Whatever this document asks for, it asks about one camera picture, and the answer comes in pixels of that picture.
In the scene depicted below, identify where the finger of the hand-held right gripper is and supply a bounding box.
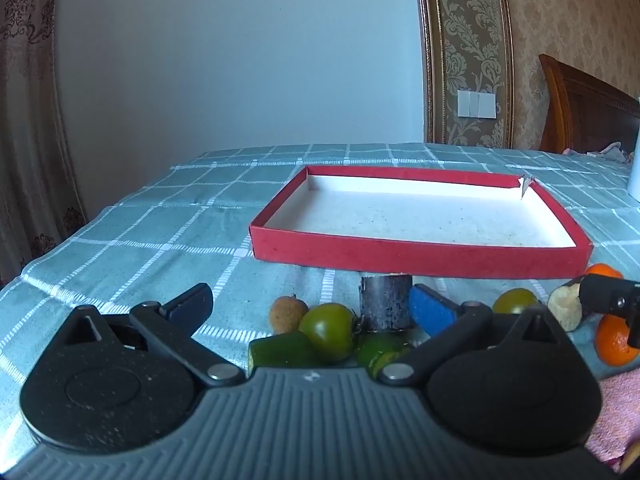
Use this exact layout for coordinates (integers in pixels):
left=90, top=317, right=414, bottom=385
left=575, top=275, right=640, bottom=349

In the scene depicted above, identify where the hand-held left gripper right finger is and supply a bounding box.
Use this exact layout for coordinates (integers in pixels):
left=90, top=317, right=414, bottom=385
left=378, top=283, right=567, bottom=387

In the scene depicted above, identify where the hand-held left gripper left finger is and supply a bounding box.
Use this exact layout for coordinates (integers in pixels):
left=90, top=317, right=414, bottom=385
left=59, top=282, right=246, bottom=389

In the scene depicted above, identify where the orange mandarin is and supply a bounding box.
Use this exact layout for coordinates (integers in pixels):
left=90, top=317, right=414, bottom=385
left=596, top=312, right=640, bottom=367
left=584, top=263, right=625, bottom=281

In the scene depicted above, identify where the eggplant piece white cut face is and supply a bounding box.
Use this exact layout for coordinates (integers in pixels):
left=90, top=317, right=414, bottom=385
left=547, top=280, right=585, bottom=332

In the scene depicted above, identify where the dark eggplant piece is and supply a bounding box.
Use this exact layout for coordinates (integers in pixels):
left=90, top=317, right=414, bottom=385
left=358, top=273, right=415, bottom=333

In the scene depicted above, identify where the red shallow cardboard box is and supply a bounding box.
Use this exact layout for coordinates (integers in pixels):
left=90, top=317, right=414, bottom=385
left=248, top=165, right=594, bottom=281

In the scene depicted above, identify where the green cucumber piece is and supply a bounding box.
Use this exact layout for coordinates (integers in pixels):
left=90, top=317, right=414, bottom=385
left=355, top=334, right=416, bottom=380
left=247, top=331, right=326, bottom=378

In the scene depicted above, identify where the green tomato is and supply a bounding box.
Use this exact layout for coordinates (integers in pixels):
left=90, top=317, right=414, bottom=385
left=298, top=302, right=358, bottom=365
left=492, top=287, right=540, bottom=315

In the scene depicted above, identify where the brown longan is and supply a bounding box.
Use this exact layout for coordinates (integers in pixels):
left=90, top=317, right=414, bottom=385
left=268, top=295, right=308, bottom=334

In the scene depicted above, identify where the green checked bed sheet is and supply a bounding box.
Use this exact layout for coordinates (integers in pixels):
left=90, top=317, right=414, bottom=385
left=0, top=142, right=640, bottom=480

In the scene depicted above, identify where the pink towel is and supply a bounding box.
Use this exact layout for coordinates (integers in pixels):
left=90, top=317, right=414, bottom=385
left=585, top=370, right=640, bottom=472

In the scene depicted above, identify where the white cylindrical object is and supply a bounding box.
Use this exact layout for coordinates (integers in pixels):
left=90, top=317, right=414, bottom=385
left=627, top=95, right=640, bottom=198

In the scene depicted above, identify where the pink crumpled cloth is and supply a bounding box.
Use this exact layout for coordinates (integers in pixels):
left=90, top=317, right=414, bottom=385
left=562, top=142, right=633, bottom=163

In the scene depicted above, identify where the brown wooden headboard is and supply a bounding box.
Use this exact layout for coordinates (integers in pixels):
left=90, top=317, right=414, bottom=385
left=538, top=53, right=640, bottom=156

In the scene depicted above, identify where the patterned beige curtain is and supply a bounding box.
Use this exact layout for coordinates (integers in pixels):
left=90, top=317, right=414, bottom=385
left=0, top=0, right=88, bottom=286

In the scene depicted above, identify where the white wall switch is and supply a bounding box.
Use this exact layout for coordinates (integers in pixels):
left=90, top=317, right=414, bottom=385
left=458, top=90, right=497, bottom=119

